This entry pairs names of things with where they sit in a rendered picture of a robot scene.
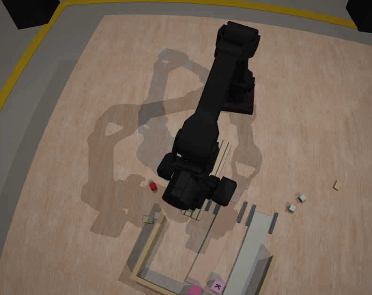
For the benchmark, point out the red cylinder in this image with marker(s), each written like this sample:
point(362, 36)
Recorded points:
point(153, 186)

